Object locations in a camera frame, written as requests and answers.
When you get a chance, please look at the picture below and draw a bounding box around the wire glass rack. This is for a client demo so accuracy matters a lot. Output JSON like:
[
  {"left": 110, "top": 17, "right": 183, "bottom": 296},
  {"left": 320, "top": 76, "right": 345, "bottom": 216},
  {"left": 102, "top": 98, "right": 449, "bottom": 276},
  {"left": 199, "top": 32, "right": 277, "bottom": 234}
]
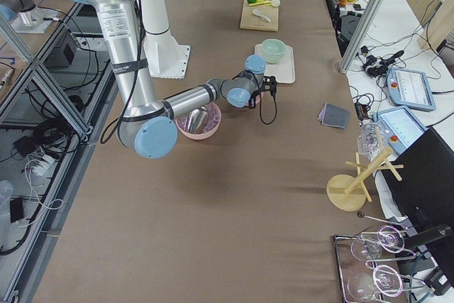
[{"left": 334, "top": 220, "right": 426, "bottom": 302}]

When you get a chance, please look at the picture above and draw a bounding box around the metal ice scoop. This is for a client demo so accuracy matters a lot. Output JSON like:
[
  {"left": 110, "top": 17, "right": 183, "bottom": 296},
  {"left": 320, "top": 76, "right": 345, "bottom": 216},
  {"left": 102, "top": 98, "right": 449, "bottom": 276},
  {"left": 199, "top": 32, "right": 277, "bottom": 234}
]
[{"left": 185, "top": 106, "right": 209, "bottom": 134}]

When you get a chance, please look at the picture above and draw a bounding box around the grey folded cloth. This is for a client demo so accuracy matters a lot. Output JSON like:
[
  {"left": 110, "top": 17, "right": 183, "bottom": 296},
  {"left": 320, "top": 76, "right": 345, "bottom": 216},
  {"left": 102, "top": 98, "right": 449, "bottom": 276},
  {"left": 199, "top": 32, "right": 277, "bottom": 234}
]
[{"left": 318, "top": 103, "right": 350, "bottom": 130}]

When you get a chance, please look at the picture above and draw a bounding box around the green bowl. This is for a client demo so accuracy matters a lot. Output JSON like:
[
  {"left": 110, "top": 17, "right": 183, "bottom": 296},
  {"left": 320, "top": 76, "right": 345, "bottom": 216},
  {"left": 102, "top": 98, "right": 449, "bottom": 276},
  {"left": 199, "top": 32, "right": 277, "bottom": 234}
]
[{"left": 262, "top": 38, "right": 287, "bottom": 64}]

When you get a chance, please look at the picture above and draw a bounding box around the wooden cutting board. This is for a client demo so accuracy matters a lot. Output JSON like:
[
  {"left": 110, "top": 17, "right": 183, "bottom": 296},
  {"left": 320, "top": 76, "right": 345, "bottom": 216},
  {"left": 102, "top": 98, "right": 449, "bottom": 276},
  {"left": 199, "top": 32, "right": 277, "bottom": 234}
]
[{"left": 240, "top": 0, "right": 279, "bottom": 32}]

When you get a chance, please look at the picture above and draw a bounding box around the aluminium frame post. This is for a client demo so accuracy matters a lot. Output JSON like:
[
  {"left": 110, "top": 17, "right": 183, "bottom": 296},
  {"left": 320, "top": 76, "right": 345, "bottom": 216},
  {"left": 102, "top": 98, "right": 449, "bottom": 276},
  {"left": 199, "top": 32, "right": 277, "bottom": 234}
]
[{"left": 339, "top": 0, "right": 383, "bottom": 74}]

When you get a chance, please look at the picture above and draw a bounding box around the large pink ice bowl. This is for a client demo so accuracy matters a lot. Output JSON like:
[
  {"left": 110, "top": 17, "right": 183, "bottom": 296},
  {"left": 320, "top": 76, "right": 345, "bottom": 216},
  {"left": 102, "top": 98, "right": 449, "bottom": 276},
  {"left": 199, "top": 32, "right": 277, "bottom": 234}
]
[{"left": 175, "top": 103, "right": 221, "bottom": 140}]

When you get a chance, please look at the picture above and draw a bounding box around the white ceramic spoon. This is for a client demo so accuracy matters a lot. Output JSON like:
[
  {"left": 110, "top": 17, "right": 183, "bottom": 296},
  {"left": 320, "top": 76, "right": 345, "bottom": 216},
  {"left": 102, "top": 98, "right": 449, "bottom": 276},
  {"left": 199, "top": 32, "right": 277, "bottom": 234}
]
[{"left": 253, "top": 9, "right": 272, "bottom": 23}]

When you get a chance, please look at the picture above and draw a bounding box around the yellow lemongrass stick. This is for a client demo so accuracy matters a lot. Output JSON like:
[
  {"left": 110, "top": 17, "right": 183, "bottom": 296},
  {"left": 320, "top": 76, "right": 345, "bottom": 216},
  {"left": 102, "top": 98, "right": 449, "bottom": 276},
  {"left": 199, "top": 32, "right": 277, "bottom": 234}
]
[{"left": 248, "top": 0, "right": 272, "bottom": 6}]

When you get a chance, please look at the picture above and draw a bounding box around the white rabbit tray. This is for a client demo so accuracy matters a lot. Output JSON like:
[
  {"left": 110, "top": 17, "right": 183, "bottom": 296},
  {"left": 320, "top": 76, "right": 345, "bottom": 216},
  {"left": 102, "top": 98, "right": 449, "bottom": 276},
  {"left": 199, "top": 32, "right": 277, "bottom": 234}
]
[{"left": 255, "top": 43, "right": 295, "bottom": 84}]

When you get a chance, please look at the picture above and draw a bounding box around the wooden cup tree stand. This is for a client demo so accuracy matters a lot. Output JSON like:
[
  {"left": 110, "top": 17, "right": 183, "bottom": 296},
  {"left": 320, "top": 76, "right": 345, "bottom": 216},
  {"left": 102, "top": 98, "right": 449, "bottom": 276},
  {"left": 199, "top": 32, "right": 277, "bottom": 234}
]
[{"left": 326, "top": 126, "right": 405, "bottom": 212}]

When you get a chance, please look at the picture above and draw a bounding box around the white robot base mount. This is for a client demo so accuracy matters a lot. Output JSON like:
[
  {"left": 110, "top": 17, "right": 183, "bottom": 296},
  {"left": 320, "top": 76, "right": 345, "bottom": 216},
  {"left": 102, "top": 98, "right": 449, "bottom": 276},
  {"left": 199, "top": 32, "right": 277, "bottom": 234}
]
[{"left": 140, "top": 0, "right": 190, "bottom": 79}]

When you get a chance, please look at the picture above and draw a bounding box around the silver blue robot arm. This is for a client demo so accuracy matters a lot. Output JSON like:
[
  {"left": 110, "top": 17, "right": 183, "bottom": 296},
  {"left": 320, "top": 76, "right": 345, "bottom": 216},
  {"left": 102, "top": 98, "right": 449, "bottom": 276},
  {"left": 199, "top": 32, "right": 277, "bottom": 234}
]
[{"left": 70, "top": 0, "right": 277, "bottom": 159}]

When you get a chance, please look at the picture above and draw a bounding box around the blue teach pendant tablet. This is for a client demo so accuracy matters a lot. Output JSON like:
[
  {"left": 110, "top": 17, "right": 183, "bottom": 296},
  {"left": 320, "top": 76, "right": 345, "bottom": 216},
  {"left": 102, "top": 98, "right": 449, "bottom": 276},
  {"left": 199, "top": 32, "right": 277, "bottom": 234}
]
[{"left": 387, "top": 67, "right": 436, "bottom": 111}]

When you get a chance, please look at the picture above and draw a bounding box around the black monitor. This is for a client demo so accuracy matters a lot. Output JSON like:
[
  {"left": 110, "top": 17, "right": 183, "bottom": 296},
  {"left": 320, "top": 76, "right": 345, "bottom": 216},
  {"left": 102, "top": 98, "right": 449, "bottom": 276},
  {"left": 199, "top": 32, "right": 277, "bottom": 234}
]
[{"left": 383, "top": 128, "right": 453, "bottom": 232}]

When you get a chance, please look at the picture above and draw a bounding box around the wine glass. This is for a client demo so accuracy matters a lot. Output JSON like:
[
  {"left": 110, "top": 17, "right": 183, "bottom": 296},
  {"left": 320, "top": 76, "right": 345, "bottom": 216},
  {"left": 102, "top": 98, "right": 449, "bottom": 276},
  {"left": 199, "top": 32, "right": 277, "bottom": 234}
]
[
  {"left": 347, "top": 265, "right": 403, "bottom": 302},
  {"left": 350, "top": 225, "right": 404, "bottom": 261}
]

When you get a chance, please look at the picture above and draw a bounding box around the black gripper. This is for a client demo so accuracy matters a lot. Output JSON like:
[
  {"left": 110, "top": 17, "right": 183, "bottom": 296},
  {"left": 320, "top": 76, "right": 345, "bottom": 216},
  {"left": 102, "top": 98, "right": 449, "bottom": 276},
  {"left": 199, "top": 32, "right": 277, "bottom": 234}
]
[{"left": 248, "top": 76, "right": 277, "bottom": 109}]

